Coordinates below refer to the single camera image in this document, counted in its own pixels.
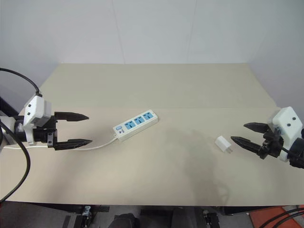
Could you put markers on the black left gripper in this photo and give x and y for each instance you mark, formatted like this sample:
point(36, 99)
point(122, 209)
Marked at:
point(44, 135)

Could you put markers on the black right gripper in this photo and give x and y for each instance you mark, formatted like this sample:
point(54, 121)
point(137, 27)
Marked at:
point(272, 145)

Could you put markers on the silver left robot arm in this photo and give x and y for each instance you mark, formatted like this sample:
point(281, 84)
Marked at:
point(9, 126)

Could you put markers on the white charger plug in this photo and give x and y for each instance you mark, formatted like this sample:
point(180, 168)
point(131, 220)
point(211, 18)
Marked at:
point(222, 143)

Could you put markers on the white power strip blue sockets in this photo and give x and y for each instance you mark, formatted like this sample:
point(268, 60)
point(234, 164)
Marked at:
point(135, 124)

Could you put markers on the orange floor mat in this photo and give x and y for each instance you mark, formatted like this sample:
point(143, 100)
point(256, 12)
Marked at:
point(261, 217)

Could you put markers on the dark rounded shape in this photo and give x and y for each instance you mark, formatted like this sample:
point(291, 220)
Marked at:
point(127, 221)

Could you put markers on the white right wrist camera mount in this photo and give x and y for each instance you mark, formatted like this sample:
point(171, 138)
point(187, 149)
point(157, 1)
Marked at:
point(287, 121)

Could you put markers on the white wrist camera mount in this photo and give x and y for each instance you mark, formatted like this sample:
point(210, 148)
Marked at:
point(287, 121)
point(34, 109)

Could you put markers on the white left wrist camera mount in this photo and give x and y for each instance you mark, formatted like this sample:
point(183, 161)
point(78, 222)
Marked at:
point(34, 109)

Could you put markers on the metal table bracket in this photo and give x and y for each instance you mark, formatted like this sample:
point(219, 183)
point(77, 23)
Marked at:
point(87, 210)

